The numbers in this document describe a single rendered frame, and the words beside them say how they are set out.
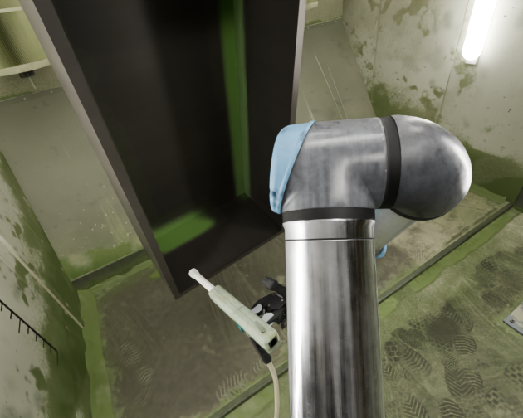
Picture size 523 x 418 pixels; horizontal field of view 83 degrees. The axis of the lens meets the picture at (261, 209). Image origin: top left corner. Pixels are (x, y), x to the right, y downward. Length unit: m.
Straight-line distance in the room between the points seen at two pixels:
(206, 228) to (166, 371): 0.71
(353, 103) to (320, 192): 2.57
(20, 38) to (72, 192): 0.82
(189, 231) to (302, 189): 1.21
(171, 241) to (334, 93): 1.92
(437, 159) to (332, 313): 0.20
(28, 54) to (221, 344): 1.67
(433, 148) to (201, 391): 1.42
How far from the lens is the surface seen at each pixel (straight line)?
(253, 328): 0.84
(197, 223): 1.54
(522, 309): 2.02
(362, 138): 0.36
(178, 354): 1.70
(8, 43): 1.92
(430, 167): 0.37
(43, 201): 2.18
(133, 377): 1.74
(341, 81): 2.88
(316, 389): 0.37
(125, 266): 2.17
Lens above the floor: 1.46
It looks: 38 degrees down
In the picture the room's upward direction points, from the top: 9 degrees counter-clockwise
